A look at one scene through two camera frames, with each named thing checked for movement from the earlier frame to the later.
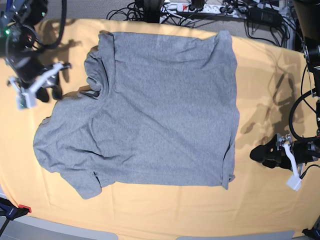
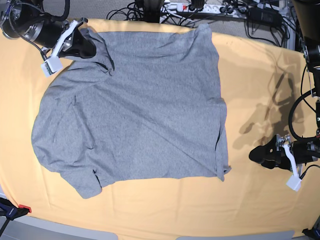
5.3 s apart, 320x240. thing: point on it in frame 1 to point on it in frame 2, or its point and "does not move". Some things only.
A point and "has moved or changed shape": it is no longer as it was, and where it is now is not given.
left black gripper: [37, 74] to [47, 33]
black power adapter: [264, 16] does not move
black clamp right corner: [314, 233] does not move
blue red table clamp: [11, 212] does not move
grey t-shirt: [161, 109] has moved or changed shape
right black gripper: [276, 147] does not move
